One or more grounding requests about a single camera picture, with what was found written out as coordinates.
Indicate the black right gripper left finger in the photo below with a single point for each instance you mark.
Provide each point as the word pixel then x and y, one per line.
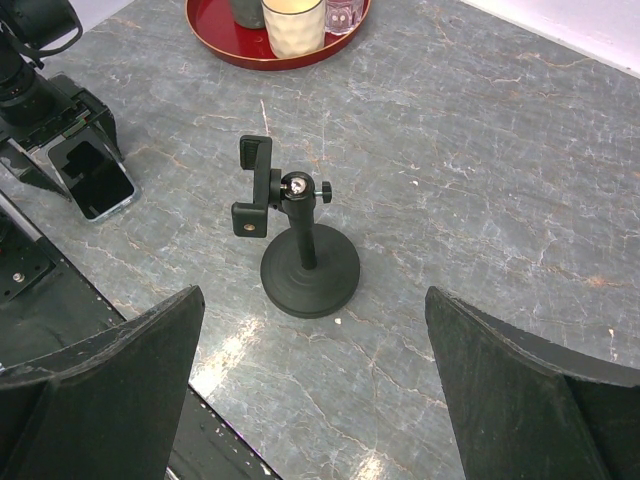
pixel 107 407

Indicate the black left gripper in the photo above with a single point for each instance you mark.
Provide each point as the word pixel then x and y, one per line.
pixel 34 118

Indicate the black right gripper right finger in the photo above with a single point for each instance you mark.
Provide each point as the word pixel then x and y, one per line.
pixel 522 407

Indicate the black smartphone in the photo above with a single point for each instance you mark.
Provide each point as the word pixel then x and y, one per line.
pixel 96 181

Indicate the black phone stand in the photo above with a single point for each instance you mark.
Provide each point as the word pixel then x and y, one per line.
pixel 310 270

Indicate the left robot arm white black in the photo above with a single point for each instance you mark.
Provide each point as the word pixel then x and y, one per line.
pixel 27 29

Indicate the red round tray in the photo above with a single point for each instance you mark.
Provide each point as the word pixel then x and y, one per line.
pixel 213 24

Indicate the dark green cup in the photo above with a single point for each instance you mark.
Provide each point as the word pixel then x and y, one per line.
pixel 248 13

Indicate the cream textured cup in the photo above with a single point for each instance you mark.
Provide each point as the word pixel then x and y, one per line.
pixel 295 28

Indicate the clear glass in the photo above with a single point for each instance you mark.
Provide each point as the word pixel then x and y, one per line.
pixel 342 16

